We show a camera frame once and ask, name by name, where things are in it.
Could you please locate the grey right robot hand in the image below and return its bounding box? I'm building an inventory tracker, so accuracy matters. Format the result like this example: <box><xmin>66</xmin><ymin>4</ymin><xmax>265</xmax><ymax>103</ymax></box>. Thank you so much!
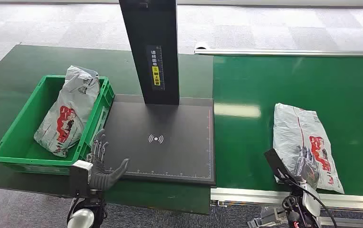
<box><xmin>294</xmin><ymin>145</ymin><xmax>321</xmax><ymax>190</ymax></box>

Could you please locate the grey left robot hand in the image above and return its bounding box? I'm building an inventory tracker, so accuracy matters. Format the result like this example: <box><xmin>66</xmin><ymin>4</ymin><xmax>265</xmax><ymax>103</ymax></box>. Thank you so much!
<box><xmin>86</xmin><ymin>128</ymin><xmax>131</xmax><ymax>191</ymax></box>

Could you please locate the grey mailer bag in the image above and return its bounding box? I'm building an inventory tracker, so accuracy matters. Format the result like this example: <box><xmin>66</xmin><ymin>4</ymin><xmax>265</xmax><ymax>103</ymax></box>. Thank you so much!
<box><xmin>33</xmin><ymin>65</ymin><xmax>101</xmax><ymax>158</ymax></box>
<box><xmin>273</xmin><ymin>103</ymin><xmax>345</xmax><ymax>194</ymax></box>

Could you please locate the green conveyor belt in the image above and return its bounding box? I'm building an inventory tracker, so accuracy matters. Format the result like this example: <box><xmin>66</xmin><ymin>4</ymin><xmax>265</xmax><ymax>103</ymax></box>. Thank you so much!
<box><xmin>212</xmin><ymin>55</ymin><xmax>363</xmax><ymax>198</ymax></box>

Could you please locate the grey mailer bag, creased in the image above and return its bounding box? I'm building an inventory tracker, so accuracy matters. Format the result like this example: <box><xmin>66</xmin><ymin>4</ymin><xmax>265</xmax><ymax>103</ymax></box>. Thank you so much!
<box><xmin>33</xmin><ymin>65</ymin><xmax>101</xmax><ymax>158</ymax></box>

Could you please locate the green plastic crate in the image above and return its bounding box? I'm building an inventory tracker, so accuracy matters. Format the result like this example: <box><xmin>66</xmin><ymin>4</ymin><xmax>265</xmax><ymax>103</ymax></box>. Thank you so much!
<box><xmin>0</xmin><ymin>74</ymin><xmax>115</xmax><ymax>176</ymax></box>

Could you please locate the yellow and black column label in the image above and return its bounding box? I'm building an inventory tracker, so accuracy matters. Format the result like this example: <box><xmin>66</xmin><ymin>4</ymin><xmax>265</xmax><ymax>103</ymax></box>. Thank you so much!
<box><xmin>146</xmin><ymin>45</ymin><xmax>166</xmax><ymax>92</ymax></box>

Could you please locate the black scanner column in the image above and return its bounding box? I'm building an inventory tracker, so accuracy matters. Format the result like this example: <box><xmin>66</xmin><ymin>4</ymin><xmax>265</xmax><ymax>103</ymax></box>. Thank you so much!
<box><xmin>119</xmin><ymin>0</ymin><xmax>180</xmax><ymax>106</ymax></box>

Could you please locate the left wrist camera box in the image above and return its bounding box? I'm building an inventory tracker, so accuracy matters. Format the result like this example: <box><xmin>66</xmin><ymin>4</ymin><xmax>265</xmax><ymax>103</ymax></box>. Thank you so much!
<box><xmin>69</xmin><ymin>160</ymin><xmax>93</xmax><ymax>196</ymax></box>

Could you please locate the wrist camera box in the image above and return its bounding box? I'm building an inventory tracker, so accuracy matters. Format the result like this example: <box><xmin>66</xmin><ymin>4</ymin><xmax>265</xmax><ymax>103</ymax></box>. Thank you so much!
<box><xmin>264</xmin><ymin>148</ymin><xmax>302</xmax><ymax>184</ymax></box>
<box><xmin>69</xmin><ymin>160</ymin><xmax>93</xmax><ymax>196</ymax></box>

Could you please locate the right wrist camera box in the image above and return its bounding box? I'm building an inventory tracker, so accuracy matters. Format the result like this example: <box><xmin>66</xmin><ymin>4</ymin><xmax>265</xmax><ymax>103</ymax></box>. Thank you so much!
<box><xmin>264</xmin><ymin>148</ymin><xmax>302</xmax><ymax>184</ymax></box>

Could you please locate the metal conveyor frame bracket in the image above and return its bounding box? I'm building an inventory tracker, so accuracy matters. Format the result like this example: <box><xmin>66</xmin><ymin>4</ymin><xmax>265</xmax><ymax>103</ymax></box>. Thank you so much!
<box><xmin>248</xmin><ymin>206</ymin><xmax>291</xmax><ymax>228</ymax></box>

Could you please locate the wide aluminium conveyor rail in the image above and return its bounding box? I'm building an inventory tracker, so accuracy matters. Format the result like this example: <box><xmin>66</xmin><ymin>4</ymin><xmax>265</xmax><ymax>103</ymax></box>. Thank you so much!
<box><xmin>210</xmin><ymin>187</ymin><xmax>363</xmax><ymax>215</ymax></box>

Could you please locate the thin aluminium conveyor rail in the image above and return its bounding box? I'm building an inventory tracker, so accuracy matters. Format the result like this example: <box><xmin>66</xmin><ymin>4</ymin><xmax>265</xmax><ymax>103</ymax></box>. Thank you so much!
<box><xmin>194</xmin><ymin>42</ymin><xmax>363</xmax><ymax>57</ymax></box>

